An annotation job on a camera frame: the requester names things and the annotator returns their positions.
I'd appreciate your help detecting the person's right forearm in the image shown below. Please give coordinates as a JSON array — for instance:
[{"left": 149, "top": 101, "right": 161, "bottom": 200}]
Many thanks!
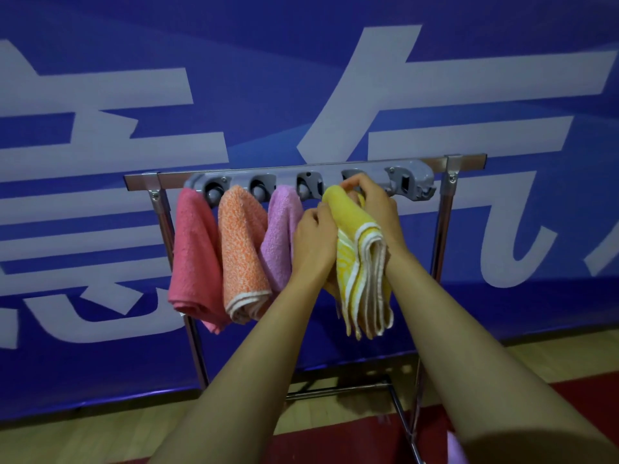
[{"left": 384, "top": 248, "right": 619, "bottom": 464}]

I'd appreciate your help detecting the orange patterned towel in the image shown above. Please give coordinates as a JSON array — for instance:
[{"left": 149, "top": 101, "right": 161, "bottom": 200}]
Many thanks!
[{"left": 217, "top": 184, "right": 274, "bottom": 326}]

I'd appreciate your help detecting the metal drying rack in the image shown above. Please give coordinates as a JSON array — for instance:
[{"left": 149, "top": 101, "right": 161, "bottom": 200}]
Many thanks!
[{"left": 123, "top": 153, "right": 488, "bottom": 464}]

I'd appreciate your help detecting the grey plastic clip rail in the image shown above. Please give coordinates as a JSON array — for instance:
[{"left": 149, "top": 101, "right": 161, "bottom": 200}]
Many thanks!
[{"left": 183, "top": 159, "right": 437, "bottom": 208}]

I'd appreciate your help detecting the blue banner with white print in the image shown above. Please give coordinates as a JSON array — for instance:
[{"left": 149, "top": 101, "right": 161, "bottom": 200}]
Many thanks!
[{"left": 0, "top": 0, "right": 619, "bottom": 423}]

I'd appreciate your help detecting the yellow white cloth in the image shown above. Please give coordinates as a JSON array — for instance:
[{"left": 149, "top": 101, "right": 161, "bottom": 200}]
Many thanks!
[{"left": 321, "top": 184, "right": 395, "bottom": 342}]

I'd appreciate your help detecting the person's left forearm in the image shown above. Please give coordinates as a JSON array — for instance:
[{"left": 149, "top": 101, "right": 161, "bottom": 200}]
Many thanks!
[{"left": 150, "top": 277, "right": 332, "bottom": 464}]

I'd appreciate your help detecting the pink towel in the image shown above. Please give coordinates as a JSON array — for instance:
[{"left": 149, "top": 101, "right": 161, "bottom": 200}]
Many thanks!
[{"left": 167, "top": 188, "right": 232, "bottom": 336}]

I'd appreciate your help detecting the person's left hand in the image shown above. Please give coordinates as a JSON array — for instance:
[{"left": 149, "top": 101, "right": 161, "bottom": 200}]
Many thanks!
[{"left": 290, "top": 202, "right": 339, "bottom": 291}]

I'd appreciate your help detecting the purple towel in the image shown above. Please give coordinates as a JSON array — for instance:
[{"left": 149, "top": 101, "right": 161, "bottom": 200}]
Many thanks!
[
  {"left": 259, "top": 184, "right": 306, "bottom": 298},
  {"left": 447, "top": 431, "right": 469, "bottom": 464}
]

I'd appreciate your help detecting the person's right hand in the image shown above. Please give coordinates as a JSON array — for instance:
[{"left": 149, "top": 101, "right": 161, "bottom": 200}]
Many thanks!
[{"left": 338, "top": 172, "right": 413, "bottom": 260}]

